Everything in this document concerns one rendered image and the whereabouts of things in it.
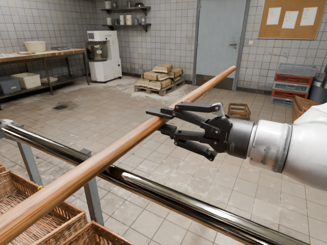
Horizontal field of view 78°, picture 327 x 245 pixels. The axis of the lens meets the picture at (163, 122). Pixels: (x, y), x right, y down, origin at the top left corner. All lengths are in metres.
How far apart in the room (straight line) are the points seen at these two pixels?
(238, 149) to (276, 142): 0.06
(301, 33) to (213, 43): 1.74
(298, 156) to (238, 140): 0.09
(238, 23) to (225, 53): 0.66
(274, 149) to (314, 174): 0.06
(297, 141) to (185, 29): 5.23
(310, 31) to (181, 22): 2.71
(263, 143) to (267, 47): 4.72
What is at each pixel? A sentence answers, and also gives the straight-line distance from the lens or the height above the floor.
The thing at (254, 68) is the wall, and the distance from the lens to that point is 5.14.
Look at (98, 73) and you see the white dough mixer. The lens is 5.82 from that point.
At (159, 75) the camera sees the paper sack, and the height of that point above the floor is 0.43.
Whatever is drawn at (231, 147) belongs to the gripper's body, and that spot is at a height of 1.20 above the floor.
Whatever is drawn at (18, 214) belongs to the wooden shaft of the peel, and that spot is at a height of 1.21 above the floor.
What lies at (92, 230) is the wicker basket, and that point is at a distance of 0.92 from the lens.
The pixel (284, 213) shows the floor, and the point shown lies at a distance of 2.09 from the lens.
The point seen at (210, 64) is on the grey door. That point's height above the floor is 0.57.
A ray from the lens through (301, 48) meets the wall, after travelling 5.07.
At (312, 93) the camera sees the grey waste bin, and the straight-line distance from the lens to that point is 4.73.
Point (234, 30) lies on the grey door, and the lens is 5.13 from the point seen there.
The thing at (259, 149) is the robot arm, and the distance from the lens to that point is 0.39.
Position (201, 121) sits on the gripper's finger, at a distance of 0.42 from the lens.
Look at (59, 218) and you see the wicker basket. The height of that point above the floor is 0.59.
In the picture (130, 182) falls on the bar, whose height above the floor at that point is 1.17.
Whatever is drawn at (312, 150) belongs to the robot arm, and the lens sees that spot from 0.38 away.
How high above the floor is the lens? 1.40
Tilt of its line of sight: 25 degrees down
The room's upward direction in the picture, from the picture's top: straight up
